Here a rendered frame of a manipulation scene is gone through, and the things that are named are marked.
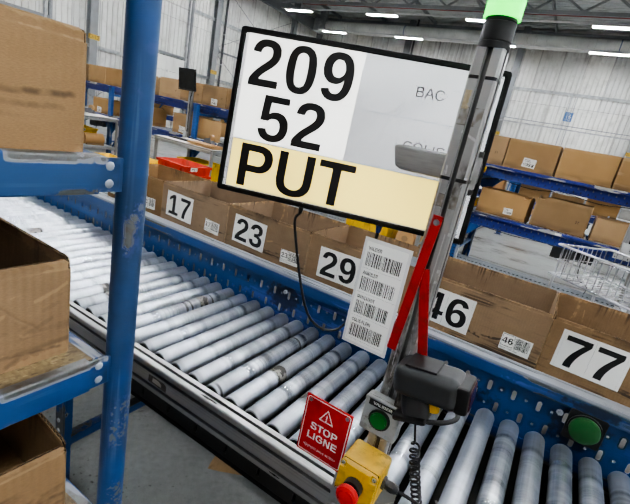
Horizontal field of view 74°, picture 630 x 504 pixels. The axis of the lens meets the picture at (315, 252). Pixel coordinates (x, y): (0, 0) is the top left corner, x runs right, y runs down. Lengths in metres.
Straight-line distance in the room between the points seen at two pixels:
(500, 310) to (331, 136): 0.75
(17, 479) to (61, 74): 0.38
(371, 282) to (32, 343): 0.49
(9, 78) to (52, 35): 0.05
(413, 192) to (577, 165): 5.03
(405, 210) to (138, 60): 0.53
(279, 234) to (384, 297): 0.89
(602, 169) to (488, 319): 4.58
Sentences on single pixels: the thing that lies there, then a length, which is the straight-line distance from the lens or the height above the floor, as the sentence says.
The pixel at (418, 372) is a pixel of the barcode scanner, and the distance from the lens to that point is 0.68.
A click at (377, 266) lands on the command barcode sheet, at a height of 1.20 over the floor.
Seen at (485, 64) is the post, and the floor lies 1.53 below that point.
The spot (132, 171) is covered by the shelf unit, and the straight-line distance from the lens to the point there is 0.42.
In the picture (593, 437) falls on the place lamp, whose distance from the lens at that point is 1.33.
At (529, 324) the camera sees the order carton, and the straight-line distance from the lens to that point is 1.31.
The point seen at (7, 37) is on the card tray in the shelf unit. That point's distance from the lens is 0.40.
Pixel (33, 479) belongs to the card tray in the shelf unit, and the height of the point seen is 1.02.
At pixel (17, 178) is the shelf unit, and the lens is 0.38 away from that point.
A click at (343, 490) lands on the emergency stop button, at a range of 0.79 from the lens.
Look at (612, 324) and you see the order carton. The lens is 1.61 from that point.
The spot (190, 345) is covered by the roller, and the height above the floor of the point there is 0.74.
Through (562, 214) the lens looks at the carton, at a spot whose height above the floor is 1.00.
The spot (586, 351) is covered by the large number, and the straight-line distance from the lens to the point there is 1.32.
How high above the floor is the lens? 1.40
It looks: 16 degrees down
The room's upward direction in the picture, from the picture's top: 12 degrees clockwise
